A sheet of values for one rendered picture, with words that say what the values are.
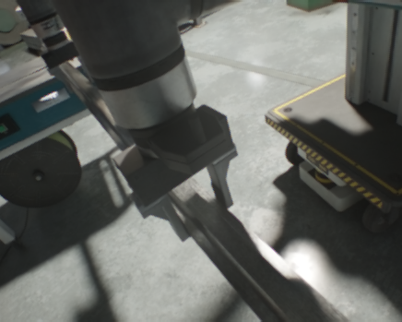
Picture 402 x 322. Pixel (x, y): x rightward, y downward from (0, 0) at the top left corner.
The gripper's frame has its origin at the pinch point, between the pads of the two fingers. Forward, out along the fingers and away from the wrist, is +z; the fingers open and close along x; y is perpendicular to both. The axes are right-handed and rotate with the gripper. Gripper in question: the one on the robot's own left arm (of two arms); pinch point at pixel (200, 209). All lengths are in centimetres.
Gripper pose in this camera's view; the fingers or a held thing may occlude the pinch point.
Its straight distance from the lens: 41.0
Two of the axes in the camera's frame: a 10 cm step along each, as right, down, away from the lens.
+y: -5.5, -4.1, 7.3
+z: 2.6, 7.4, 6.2
